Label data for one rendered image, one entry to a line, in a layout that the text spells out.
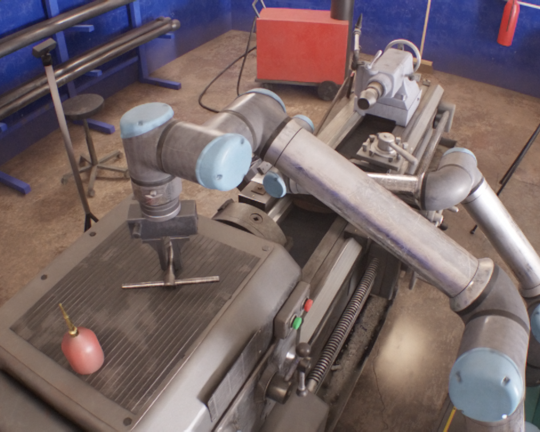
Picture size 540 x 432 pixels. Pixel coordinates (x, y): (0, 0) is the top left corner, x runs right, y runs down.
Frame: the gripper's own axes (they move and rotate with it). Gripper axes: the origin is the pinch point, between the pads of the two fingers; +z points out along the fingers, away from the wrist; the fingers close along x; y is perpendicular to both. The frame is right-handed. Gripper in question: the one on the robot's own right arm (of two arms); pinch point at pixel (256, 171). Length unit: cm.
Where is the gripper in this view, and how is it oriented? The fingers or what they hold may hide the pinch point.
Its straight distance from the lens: 143.2
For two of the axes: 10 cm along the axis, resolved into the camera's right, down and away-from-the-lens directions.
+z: -4.8, 5.7, -6.7
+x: -6.7, 2.7, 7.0
